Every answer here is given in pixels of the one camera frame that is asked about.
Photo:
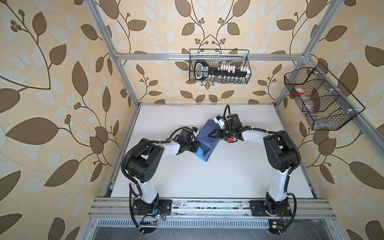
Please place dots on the black wire basket wall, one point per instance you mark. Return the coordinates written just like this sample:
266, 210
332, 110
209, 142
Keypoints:
225, 56
328, 104

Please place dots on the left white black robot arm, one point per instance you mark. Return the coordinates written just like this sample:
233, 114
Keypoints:
140, 163

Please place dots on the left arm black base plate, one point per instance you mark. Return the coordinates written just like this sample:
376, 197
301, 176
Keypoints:
158, 207

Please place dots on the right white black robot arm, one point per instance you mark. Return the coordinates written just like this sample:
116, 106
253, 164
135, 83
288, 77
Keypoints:
282, 154

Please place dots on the light blue wrapping paper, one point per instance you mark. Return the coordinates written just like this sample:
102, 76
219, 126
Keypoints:
206, 143

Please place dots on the red capped clear container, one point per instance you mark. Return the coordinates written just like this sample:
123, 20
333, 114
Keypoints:
297, 92

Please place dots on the black socket wrench set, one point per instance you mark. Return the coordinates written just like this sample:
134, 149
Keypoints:
205, 72

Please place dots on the black wire basket right wall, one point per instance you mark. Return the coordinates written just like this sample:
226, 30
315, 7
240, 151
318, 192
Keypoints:
328, 104

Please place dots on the aluminium front rail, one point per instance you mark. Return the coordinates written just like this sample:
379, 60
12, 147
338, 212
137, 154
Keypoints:
307, 209

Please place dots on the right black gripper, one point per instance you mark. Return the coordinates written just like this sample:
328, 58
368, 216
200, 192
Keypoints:
218, 133

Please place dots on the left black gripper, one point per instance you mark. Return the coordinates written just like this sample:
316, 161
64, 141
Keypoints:
195, 145

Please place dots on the black wire basket back wall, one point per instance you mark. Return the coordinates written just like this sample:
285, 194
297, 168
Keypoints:
225, 56

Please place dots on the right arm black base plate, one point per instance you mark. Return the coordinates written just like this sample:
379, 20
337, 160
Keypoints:
268, 208

